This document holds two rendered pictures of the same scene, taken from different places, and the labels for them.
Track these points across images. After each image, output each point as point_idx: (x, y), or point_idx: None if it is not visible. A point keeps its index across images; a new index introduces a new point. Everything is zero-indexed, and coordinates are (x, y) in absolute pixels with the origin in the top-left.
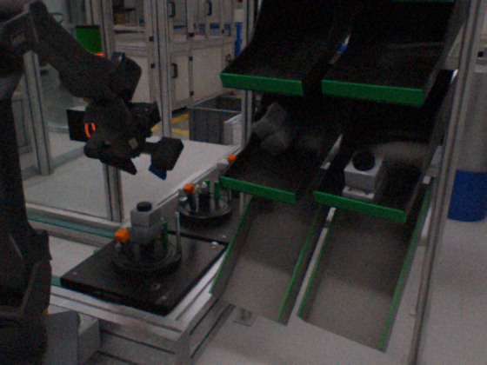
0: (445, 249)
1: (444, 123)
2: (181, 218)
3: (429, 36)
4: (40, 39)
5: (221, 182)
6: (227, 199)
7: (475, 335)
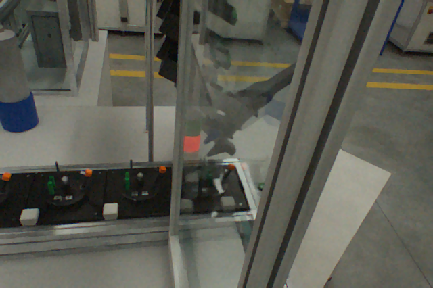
0: (82, 126)
1: None
2: (158, 193)
3: None
4: None
5: (83, 200)
6: (111, 188)
7: (154, 118)
